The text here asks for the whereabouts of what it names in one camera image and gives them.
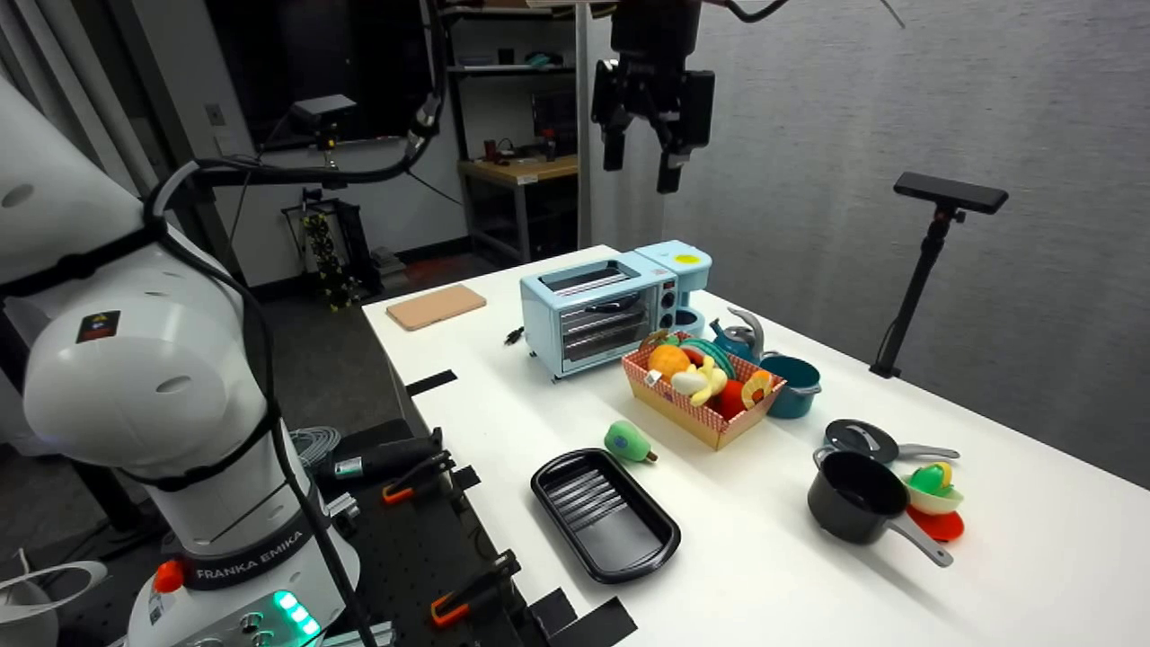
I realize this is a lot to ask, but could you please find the black tripod camera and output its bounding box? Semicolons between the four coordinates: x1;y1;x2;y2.
283;91;364;312

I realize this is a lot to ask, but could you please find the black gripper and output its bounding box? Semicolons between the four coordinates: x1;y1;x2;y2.
602;53;704;199

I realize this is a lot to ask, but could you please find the red toy plate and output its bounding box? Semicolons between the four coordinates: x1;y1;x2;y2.
907;500;972;547

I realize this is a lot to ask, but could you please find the black camera bar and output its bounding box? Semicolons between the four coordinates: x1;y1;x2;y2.
893;169;1015;221

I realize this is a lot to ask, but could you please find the blue toy toaster oven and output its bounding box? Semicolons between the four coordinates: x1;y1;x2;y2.
519;247;685;386

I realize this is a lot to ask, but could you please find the wooden workbench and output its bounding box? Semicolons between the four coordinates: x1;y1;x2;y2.
462;156;586;265

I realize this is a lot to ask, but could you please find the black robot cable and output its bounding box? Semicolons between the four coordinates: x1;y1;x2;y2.
140;0;452;647

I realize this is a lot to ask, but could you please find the black clamp orange handle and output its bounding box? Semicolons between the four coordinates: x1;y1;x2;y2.
377;445;482;512
428;551;525;632

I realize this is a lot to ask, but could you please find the black base platform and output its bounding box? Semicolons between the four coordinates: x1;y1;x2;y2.
329;411;644;647

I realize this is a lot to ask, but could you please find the black shelf rack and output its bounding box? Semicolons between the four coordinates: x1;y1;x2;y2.
428;0;598;265

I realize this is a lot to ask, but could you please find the teal toy kettle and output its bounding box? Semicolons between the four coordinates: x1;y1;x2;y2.
709;306;770;365

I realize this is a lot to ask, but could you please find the red tomato plush toy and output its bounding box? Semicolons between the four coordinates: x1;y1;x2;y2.
709;379;748;423

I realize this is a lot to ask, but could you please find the black pot grey handle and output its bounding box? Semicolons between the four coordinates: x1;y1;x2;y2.
807;448;959;573

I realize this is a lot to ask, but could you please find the green pear plush toy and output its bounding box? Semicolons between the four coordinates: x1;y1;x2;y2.
602;417;661;468

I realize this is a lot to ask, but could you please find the black wall monitor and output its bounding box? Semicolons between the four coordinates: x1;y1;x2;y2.
205;0;439;156

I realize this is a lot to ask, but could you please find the teal bowl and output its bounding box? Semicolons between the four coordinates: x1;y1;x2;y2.
758;354;827;423

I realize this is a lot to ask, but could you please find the black camera stand pole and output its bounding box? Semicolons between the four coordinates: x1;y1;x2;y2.
871;199;966;380

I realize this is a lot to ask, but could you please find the black handheld tool teal band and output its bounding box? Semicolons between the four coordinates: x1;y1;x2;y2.
314;433;446;488

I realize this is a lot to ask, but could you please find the green watermelon slice plush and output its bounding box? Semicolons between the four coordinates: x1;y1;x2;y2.
685;336;738;366

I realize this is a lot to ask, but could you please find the white ring shaped fixture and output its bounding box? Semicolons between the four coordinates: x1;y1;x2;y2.
0;559;111;647

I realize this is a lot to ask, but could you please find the corn toy in white cup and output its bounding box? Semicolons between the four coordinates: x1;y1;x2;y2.
901;459;966;519

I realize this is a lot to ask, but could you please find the black table bracket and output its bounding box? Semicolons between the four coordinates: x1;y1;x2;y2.
403;366;465;401

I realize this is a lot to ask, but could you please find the black ribbed tray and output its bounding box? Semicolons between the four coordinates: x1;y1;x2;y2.
528;445;688;587

